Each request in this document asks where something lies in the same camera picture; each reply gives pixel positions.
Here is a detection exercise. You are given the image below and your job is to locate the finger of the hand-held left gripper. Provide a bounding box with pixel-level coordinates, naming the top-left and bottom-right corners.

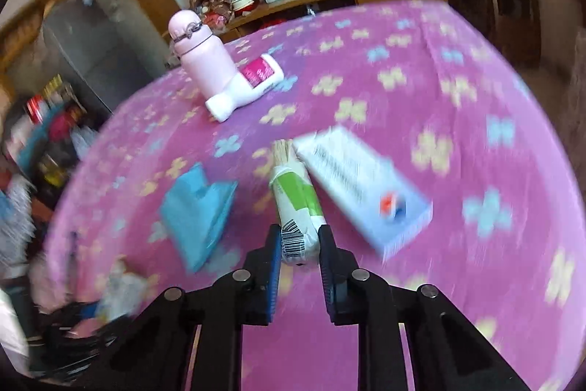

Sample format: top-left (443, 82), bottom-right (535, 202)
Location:
top-left (32, 302), bottom-right (138, 378)

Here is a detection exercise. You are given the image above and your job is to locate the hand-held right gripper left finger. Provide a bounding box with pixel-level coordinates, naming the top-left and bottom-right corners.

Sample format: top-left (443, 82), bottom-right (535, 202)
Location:
top-left (94, 224), bottom-right (283, 391)

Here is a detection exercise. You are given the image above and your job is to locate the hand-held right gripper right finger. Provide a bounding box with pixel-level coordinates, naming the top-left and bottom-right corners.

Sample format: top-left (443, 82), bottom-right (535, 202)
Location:
top-left (318, 225), bottom-right (533, 391)

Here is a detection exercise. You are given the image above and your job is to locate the clear plastic wrap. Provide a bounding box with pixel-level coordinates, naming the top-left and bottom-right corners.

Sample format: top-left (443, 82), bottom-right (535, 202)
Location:
top-left (97, 259), bottom-right (148, 322)

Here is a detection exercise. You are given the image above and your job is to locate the toothpick pack green label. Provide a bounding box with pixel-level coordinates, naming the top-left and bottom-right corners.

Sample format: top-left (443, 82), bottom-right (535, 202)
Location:
top-left (268, 139), bottom-right (327, 267)

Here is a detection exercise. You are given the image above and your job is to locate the white blue medicine box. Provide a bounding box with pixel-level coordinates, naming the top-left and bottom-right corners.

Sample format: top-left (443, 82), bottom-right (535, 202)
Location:
top-left (293, 126), bottom-right (434, 262)

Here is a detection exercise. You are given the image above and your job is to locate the blue face mask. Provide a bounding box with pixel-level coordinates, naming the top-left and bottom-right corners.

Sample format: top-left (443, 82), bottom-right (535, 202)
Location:
top-left (159, 163), bottom-right (239, 274)

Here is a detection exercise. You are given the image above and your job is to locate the white bottle magenta label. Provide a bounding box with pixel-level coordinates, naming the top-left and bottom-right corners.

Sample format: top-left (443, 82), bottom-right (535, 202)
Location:
top-left (204, 53), bottom-right (285, 124)

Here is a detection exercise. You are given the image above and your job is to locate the shelf of packaged goods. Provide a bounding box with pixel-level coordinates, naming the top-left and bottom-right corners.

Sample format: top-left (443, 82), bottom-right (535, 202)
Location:
top-left (0, 75), bottom-right (94, 202)

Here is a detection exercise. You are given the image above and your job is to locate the pink water bottle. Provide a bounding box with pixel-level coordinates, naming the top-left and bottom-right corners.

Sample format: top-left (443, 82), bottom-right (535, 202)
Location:
top-left (168, 10), bottom-right (239, 101)

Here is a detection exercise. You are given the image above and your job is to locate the pile of plastic bags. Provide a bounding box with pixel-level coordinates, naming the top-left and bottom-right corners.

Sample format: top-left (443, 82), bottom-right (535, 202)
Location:
top-left (190, 0), bottom-right (258, 31)

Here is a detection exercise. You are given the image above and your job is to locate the grey cabinet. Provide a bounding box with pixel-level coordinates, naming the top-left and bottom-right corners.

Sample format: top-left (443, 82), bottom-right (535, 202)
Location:
top-left (41, 0), bottom-right (180, 113)

